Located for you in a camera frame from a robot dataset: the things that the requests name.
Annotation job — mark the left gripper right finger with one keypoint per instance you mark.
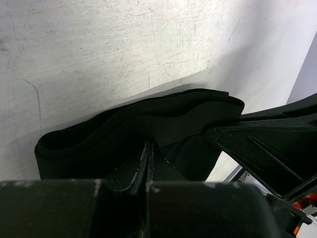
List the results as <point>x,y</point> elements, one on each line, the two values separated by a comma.
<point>178,208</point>

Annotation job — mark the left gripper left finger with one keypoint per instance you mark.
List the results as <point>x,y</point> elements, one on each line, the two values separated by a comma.
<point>78,208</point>

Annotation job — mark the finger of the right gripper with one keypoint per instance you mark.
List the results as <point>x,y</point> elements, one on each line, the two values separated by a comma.
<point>277,146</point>

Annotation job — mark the black underwear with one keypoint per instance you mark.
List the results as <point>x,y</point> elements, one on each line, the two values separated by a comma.
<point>94,148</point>

